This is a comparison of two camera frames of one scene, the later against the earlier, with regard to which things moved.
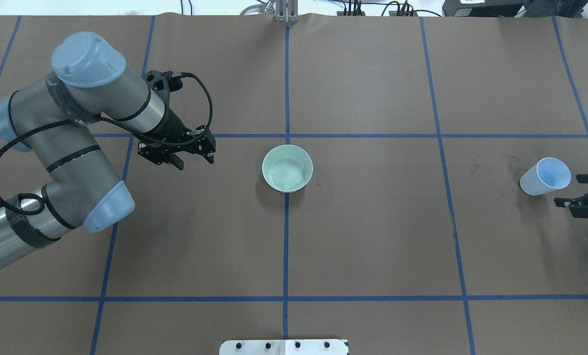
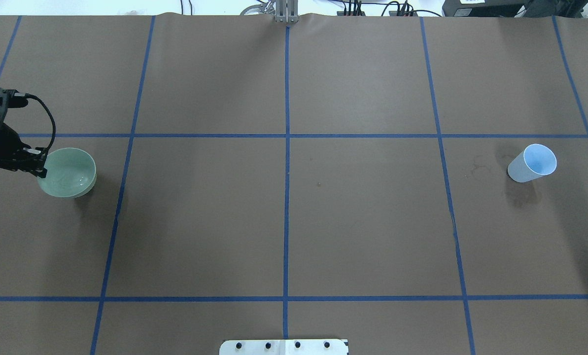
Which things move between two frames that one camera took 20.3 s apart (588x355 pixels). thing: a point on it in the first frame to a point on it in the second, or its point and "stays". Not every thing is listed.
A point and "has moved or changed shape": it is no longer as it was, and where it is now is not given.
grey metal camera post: (286, 11) stays
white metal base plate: (284, 347) stays
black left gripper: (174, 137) to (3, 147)
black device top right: (536, 8) stays
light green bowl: (287, 168) has moved or changed shape
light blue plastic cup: (548, 174) to (536, 160)
